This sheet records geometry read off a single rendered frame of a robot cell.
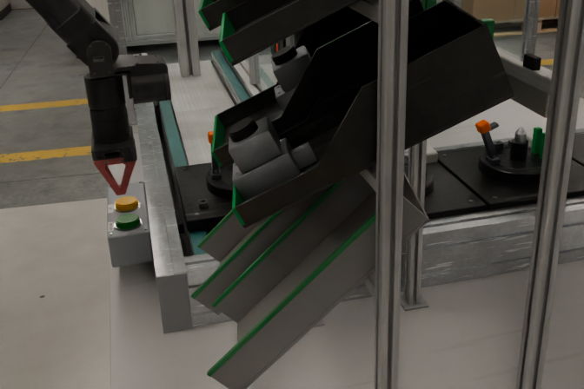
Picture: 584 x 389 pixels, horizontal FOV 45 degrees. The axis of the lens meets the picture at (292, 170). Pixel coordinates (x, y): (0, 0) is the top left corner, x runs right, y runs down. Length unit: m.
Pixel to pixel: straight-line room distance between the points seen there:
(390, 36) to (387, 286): 0.24
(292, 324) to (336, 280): 0.07
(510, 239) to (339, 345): 0.35
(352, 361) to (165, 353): 0.27
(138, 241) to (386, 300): 0.59
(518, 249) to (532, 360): 0.44
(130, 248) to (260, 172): 0.53
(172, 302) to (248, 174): 0.42
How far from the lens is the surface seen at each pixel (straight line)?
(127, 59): 1.11
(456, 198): 1.23
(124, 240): 1.19
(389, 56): 0.59
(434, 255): 1.16
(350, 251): 0.69
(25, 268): 1.35
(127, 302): 1.19
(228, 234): 0.99
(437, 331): 1.09
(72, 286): 1.27
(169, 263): 1.09
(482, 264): 1.22
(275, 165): 0.69
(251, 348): 0.75
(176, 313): 1.09
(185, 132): 1.73
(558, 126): 0.69
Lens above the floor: 1.51
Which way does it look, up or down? 24 degrees down
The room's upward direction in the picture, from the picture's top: 2 degrees counter-clockwise
